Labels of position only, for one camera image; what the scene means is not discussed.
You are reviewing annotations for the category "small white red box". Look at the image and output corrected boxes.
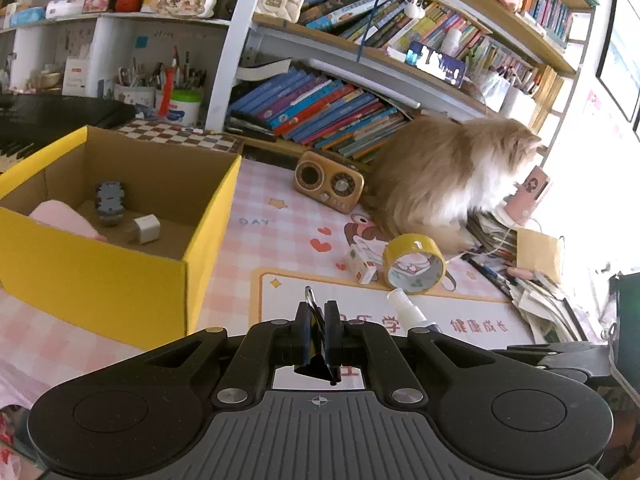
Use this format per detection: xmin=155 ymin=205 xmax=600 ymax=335
xmin=345 ymin=244 xmax=378 ymax=285

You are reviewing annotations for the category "stack of papers and magazines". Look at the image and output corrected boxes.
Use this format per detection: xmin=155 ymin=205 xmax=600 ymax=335
xmin=463 ymin=211 xmax=602 ymax=342

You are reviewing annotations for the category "pink checked table mat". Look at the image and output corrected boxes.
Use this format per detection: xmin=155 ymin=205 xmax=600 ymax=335
xmin=1 ymin=160 xmax=534 ymax=408

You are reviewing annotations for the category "brown cardboard piece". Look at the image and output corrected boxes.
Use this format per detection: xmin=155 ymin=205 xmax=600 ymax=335
xmin=515 ymin=228 xmax=561 ymax=284

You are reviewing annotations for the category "wooden retro radio speaker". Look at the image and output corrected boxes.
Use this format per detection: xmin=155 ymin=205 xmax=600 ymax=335
xmin=294 ymin=150 xmax=364 ymax=214

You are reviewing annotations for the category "white charger cube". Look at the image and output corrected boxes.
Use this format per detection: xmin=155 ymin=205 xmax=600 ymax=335
xmin=132 ymin=214 xmax=162 ymax=245

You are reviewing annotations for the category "orange white fluffy cat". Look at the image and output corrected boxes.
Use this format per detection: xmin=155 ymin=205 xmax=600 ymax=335
xmin=360 ymin=116 xmax=541 ymax=256

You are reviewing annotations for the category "pink cartoon holder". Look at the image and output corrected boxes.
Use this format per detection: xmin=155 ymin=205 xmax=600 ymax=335
xmin=504 ymin=166 xmax=550 ymax=226

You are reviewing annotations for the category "yellow cardboard box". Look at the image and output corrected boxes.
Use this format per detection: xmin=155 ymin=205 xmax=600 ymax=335
xmin=1 ymin=127 xmax=241 ymax=350

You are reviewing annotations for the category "wooden chess board box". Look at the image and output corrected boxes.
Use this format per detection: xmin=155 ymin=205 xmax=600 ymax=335
xmin=117 ymin=119 xmax=244 ymax=154

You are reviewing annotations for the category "grey toy car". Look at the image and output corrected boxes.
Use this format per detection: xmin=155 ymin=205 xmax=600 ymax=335
xmin=94 ymin=181 xmax=125 ymax=226

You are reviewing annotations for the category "row of colourful books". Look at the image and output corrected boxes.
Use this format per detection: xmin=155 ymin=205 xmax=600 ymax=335
xmin=226 ymin=65 xmax=412 ymax=166

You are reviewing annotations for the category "white green lid jar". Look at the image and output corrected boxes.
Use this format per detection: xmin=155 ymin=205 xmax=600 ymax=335
xmin=166 ymin=90 xmax=202 ymax=128

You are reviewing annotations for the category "pink plush pig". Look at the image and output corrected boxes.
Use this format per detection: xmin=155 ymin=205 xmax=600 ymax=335
xmin=28 ymin=200 xmax=107 ymax=242

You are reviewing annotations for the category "white bookshelf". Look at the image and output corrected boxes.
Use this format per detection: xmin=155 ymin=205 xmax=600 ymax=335
xmin=1 ymin=0 xmax=597 ymax=155

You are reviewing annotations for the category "black piano keyboard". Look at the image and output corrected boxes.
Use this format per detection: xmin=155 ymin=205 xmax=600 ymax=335
xmin=0 ymin=94 xmax=136 ymax=172

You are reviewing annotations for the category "white charging cable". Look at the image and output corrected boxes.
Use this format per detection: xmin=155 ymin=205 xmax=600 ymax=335
xmin=447 ymin=209 xmax=544 ymax=261

